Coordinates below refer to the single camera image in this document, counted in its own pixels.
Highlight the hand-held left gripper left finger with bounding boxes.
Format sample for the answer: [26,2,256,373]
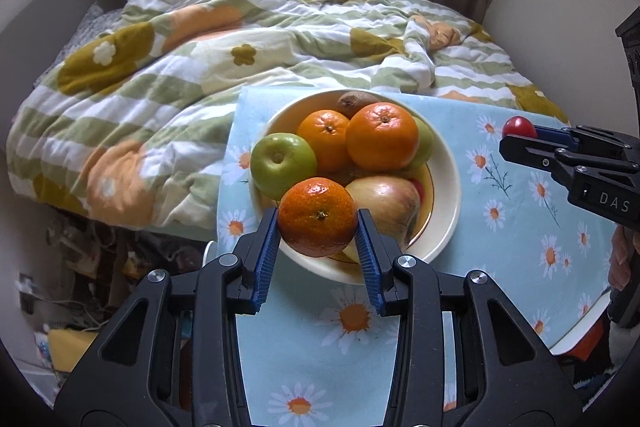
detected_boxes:
[54,207,280,427]

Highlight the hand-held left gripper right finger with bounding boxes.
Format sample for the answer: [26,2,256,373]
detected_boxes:
[356,207,586,427]

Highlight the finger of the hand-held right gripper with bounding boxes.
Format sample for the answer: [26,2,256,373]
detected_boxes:
[534,125,635,154]
[499,133,582,181]

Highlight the small red tomato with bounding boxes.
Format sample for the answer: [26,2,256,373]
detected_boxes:
[502,116,539,140]

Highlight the red yellow apple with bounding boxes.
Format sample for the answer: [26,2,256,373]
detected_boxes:
[341,176,422,263]

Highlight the mandarin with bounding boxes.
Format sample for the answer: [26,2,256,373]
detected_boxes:
[277,177,359,258]

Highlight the cream ceramic bowl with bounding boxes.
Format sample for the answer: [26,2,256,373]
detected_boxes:
[248,89,462,284]

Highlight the large green apple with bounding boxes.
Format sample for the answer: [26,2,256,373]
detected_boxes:
[250,133,318,202]

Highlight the large orange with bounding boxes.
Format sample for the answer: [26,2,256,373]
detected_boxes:
[345,102,420,171]

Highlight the brown kiwi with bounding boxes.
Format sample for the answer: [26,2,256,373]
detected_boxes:
[336,91,381,120]

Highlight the person's right hand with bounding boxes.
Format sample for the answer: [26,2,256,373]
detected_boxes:
[607,223,640,290]

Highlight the light blue daisy tablecloth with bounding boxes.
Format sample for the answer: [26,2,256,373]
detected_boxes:
[216,86,613,427]

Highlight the small green apple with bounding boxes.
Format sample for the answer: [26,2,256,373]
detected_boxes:
[400,117,435,168]

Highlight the small orange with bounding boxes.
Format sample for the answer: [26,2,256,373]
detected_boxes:
[296,109,351,174]

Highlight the white round table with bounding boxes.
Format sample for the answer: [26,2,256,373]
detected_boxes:
[549,302,613,356]

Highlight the grey patterned fleece rug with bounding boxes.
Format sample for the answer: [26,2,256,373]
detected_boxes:
[570,317,631,390]

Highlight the floral striped blanket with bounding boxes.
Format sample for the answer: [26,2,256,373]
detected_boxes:
[6,0,571,230]

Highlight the yellow flat box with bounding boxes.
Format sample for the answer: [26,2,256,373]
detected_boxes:
[52,329,101,375]

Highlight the grey textured cloth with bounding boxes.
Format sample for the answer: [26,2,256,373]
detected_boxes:
[35,2,126,88]

